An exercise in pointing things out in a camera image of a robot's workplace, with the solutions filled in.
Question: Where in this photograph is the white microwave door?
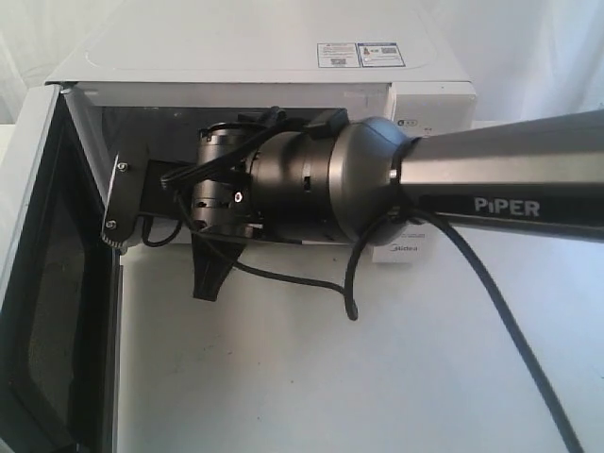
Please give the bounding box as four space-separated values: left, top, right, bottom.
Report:
1 85 121 452

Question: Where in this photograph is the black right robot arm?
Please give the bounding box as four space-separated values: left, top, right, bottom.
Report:
191 109 603 301

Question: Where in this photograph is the blue white warning sticker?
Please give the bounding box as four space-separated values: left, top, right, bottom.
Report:
316 42 406 69

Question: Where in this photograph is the white microwave oven body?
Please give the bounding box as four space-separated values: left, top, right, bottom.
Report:
44 27 478 268

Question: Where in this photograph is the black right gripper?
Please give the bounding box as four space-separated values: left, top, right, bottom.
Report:
189 122 264 301

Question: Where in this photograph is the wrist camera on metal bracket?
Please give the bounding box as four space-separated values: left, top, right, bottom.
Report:
101 146 188 249

